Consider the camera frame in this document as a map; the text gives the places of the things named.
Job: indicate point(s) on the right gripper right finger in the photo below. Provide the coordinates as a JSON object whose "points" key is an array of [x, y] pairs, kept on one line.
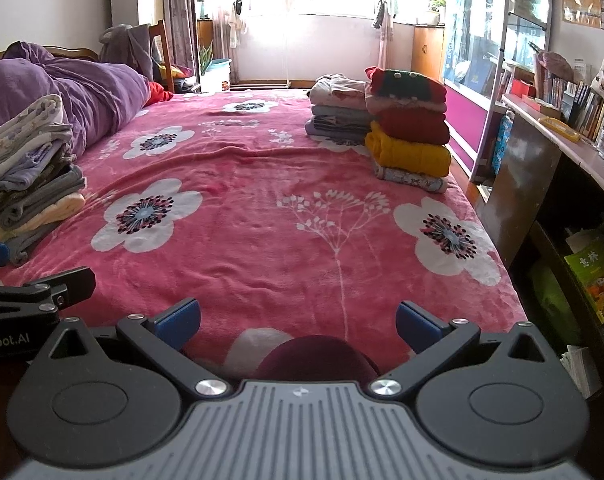
{"points": [[436, 344]]}

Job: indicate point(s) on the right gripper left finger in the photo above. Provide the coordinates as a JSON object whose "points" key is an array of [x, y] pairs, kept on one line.
{"points": [[159, 340]]}

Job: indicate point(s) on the white purple patterned garment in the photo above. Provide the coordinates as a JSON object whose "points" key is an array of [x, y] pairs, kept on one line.
{"points": [[37, 126]]}

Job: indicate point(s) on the grey folded clothes stack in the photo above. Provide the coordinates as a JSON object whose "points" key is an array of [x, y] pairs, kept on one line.
{"points": [[339, 124]]}

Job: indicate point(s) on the grey clothes on chair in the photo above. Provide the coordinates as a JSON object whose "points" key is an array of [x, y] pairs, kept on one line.
{"points": [[129, 45]]}

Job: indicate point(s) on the cream folded garment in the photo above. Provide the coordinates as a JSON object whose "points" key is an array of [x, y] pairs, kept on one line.
{"points": [[62, 209]]}

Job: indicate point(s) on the grey folded garment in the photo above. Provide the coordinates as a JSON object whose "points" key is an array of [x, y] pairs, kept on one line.
{"points": [[26, 193]]}

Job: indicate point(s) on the pink floral bed blanket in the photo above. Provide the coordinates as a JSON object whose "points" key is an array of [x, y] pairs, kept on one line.
{"points": [[278, 235]]}

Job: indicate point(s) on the patterned bottom folded garment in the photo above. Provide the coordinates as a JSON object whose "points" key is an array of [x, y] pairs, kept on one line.
{"points": [[399, 176]]}

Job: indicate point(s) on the green book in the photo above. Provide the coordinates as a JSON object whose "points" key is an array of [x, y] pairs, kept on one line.
{"points": [[587, 266]]}

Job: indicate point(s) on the yellow folded sweater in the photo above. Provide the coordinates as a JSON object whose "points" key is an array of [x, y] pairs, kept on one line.
{"points": [[417, 158]]}

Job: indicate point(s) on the wooden desk shelf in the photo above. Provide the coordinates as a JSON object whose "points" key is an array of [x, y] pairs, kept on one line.
{"points": [[545, 179]]}

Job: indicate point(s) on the purple quilt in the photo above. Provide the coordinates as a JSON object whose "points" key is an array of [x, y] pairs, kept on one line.
{"points": [[98, 99]]}

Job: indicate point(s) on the red folded sweater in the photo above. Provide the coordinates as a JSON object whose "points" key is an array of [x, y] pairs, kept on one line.
{"points": [[415, 125]]}

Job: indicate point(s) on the red cloth by quilt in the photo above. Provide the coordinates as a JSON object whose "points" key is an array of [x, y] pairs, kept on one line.
{"points": [[158, 94]]}

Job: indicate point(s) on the pink folded sweater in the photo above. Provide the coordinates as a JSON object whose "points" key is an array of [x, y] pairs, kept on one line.
{"points": [[376, 104]]}

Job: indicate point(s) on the yellow flat box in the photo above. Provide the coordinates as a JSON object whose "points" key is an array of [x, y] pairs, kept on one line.
{"points": [[557, 126]]}

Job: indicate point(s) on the red green knit sweater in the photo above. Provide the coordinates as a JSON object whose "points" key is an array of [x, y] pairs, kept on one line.
{"points": [[405, 85]]}

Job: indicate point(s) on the beige top folded garment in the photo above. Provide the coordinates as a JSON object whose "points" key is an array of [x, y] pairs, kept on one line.
{"points": [[336, 90]]}

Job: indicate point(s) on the row of books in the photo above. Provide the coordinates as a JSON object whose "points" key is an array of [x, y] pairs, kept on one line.
{"points": [[581, 103]]}

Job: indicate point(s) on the wooden chair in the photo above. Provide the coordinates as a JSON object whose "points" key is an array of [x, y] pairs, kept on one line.
{"points": [[158, 37]]}

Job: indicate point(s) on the orange wooden cabinet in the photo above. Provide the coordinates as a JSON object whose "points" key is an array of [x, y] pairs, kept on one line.
{"points": [[428, 45]]}

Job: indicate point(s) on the glass display cabinet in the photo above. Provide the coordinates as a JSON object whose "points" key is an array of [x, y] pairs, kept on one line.
{"points": [[485, 43]]}

